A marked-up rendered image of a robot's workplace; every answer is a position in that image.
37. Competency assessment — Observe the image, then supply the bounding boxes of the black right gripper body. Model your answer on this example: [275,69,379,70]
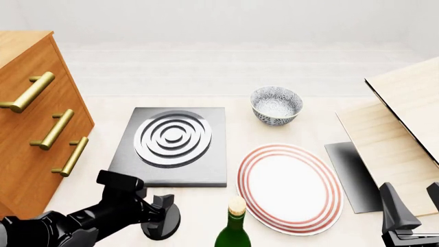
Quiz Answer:
[381,226,439,247]

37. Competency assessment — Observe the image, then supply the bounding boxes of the white plate with red rings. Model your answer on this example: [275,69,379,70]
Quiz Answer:
[235,143,344,237]

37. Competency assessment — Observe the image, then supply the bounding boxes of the bottle cork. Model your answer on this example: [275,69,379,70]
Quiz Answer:
[228,196,247,216]

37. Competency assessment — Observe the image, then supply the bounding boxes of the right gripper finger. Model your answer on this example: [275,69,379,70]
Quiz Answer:
[379,181,423,233]
[426,181,439,204]

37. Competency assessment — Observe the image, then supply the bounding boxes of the brass drawer handle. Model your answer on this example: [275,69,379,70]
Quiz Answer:
[0,71,56,114]
[51,136,90,178]
[29,108,75,151]

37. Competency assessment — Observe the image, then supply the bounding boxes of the pale wooden box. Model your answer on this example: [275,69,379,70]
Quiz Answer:
[335,56,439,217]

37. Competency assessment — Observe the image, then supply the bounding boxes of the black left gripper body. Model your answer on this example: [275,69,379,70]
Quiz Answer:
[96,169,163,224]

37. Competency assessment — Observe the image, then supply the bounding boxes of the brown wooden cabinet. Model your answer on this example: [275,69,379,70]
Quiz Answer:
[0,30,95,220]

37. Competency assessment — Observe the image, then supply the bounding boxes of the green glass bottle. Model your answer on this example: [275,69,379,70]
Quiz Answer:
[214,212,252,247]

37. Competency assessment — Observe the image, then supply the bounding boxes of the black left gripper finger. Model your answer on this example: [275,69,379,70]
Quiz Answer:
[152,193,176,215]

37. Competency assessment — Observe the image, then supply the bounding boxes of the brown wooden drawer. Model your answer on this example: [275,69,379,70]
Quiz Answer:
[0,76,87,196]
[0,107,95,220]
[0,34,75,134]

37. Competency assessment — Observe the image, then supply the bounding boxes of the flat black stove plate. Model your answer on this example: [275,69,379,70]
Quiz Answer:
[108,106,228,188]

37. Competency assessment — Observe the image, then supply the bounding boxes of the round black stove knob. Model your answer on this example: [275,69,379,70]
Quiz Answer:
[141,202,182,242]

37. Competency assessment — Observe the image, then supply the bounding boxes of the blue patterned bowl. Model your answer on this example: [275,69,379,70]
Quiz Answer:
[249,85,305,128]

